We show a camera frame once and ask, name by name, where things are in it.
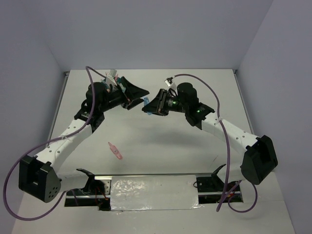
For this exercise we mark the silver foil sheet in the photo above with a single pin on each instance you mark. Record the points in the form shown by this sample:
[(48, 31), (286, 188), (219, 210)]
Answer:
[(149, 193)]

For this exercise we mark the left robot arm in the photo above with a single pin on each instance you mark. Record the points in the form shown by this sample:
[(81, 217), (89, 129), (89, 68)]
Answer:
[(39, 175)]

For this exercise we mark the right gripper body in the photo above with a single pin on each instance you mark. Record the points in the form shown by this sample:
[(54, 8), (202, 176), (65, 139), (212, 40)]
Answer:
[(168, 103)]

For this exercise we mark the pink stubby highlighter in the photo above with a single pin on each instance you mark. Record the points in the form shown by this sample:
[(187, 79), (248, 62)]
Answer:
[(115, 151)]

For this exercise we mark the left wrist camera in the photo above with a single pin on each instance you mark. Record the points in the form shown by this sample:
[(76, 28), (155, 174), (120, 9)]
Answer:
[(111, 80)]

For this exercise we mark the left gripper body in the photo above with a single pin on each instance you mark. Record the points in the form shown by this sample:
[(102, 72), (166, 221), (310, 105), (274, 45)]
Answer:
[(117, 97)]

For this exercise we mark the blue stubby highlighter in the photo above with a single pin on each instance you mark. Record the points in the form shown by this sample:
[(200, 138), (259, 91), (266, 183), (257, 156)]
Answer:
[(146, 102)]

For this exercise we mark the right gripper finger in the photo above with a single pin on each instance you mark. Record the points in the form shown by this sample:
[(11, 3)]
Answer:
[(155, 104), (163, 114)]

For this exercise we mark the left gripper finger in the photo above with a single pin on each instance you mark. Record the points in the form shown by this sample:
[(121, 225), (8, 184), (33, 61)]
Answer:
[(131, 91), (134, 103)]

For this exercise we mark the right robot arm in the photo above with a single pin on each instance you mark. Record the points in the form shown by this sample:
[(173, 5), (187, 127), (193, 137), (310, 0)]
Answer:
[(258, 153)]

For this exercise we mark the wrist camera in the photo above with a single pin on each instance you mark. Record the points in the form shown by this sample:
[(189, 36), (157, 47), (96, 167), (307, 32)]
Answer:
[(170, 83), (111, 80)]

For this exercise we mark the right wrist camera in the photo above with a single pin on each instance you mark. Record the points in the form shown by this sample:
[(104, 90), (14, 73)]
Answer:
[(170, 83)]

